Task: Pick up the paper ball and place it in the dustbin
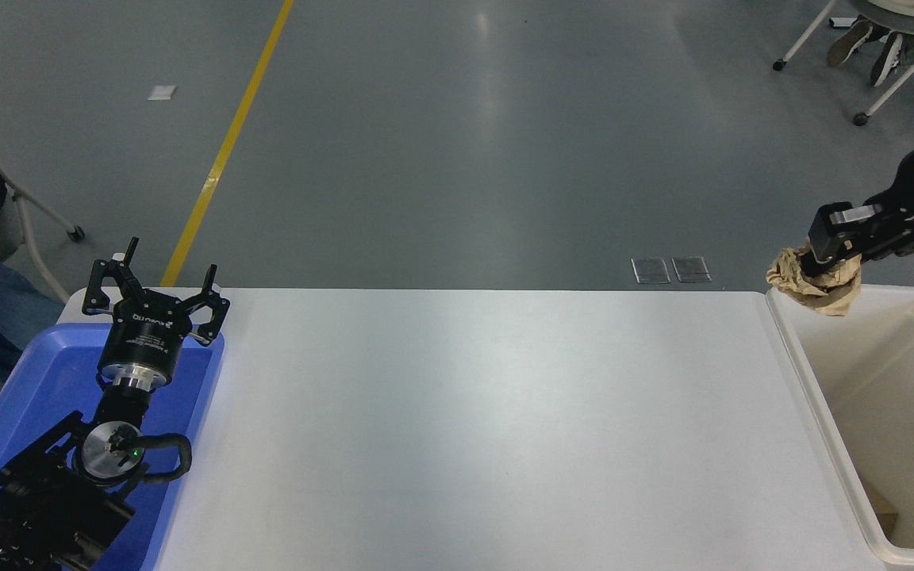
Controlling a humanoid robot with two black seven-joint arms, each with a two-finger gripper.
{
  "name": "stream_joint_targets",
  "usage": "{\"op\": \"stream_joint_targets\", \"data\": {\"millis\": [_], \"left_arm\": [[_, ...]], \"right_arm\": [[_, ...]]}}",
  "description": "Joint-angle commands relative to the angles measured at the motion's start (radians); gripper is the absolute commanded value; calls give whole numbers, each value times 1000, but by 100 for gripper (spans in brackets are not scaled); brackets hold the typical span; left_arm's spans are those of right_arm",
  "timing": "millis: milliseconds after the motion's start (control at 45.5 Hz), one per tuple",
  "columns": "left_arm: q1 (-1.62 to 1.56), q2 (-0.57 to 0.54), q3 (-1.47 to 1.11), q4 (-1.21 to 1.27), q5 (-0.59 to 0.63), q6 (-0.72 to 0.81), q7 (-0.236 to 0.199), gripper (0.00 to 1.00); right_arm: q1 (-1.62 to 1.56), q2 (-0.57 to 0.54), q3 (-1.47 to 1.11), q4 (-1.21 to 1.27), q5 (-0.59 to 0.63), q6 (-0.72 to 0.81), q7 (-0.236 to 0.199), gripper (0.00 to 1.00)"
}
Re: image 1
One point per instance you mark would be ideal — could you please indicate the metal floor outlet plate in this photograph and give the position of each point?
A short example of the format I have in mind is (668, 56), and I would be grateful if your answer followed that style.
(691, 270)
(651, 270)

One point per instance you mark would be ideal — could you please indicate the white frame chair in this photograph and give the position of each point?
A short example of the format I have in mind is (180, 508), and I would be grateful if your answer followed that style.
(24, 206)

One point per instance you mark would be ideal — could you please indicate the grey chair with white legs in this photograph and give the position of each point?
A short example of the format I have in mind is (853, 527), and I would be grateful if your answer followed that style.
(913, 14)

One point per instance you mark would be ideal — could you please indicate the large pale plastic bin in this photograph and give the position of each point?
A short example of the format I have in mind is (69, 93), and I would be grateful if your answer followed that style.
(901, 412)

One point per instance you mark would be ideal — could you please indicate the person's shoe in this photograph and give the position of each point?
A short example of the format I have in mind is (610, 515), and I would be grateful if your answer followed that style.
(850, 44)
(888, 59)

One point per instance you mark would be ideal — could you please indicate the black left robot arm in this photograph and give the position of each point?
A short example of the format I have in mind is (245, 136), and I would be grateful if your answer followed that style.
(44, 492)

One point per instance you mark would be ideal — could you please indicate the tan paper ball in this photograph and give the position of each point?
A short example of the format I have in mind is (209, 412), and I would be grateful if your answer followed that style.
(794, 277)

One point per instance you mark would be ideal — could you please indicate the blue plastic tray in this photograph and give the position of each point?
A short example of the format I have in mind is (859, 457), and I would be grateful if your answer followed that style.
(36, 381)

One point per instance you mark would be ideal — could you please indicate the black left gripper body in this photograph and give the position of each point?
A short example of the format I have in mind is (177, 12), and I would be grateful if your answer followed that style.
(144, 333)

